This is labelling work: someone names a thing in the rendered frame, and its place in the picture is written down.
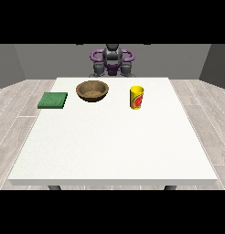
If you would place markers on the dark table leg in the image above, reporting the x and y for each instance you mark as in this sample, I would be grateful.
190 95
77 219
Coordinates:
54 187
170 187

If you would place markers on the brown wooden bowl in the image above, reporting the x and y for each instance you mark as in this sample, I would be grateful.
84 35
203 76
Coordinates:
92 90

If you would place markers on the grey robot trunk purple rings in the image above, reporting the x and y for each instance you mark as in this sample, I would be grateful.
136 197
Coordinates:
112 62

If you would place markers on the yellow cup with melon print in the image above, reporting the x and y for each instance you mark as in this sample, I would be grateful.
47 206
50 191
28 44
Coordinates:
136 97

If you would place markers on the green square pad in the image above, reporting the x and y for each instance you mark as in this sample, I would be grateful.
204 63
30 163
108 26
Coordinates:
52 100

